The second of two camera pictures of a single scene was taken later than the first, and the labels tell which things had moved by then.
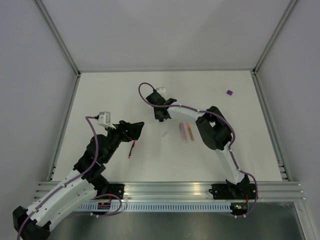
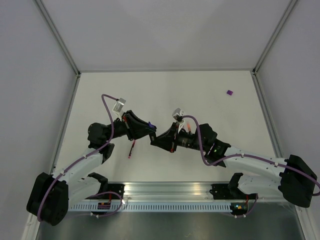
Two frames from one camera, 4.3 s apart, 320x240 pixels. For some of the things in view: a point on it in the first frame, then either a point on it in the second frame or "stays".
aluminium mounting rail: x=267 y=191 stays
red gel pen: x=132 y=148 stays
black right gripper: x=157 y=116 to x=166 y=140
